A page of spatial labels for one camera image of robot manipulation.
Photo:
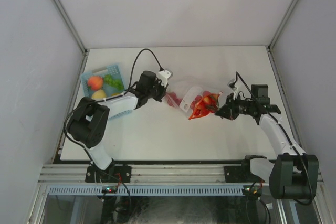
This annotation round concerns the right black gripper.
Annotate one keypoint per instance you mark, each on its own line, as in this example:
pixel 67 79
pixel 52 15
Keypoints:
pixel 228 110

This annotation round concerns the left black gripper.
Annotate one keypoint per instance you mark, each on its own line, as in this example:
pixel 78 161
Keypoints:
pixel 162 89

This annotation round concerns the red fake strawberries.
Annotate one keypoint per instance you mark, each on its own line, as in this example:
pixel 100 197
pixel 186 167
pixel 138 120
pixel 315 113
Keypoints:
pixel 204 104

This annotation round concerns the clear zip top bag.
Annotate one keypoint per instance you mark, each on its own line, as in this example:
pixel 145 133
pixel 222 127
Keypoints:
pixel 187 89

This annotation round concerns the green fake grape bunch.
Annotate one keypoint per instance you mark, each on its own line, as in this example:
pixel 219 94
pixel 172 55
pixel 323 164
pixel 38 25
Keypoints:
pixel 113 82

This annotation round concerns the yellow fake pear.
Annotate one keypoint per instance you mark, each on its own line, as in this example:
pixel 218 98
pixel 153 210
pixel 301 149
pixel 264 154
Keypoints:
pixel 99 95

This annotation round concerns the orange fake peach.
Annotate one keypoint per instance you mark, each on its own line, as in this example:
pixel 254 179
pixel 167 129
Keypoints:
pixel 95 83

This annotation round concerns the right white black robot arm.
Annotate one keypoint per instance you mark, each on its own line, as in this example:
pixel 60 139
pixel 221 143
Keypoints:
pixel 294 173

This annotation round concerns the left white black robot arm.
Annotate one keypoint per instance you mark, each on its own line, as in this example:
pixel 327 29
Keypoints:
pixel 86 124

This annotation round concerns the red fake grape bunch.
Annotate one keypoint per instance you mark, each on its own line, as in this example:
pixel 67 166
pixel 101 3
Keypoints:
pixel 172 99

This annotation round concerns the light blue plastic basket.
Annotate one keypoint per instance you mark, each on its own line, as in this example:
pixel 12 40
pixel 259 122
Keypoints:
pixel 106 84

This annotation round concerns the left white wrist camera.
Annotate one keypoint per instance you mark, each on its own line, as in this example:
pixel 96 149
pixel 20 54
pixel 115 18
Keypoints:
pixel 164 75

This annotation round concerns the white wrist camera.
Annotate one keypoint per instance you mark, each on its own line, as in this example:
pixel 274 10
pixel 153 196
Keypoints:
pixel 236 87
pixel 164 75

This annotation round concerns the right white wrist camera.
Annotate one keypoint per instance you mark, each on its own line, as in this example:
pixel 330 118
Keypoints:
pixel 236 87

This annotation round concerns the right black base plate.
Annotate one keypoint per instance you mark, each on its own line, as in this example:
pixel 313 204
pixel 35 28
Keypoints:
pixel 239 174

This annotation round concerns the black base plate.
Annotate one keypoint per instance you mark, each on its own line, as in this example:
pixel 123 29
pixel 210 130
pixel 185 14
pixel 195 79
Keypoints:
pixel 239 174
pixel 113 174

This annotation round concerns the aluminium front rail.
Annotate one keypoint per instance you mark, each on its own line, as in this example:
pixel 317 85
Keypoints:
pixel 141 174

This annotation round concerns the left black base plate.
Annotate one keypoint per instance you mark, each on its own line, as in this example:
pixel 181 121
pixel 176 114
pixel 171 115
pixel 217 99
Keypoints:
pixel 113 174

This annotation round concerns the light blue slotted cable duct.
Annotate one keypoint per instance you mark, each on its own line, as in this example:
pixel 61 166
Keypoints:
pixel 149 190

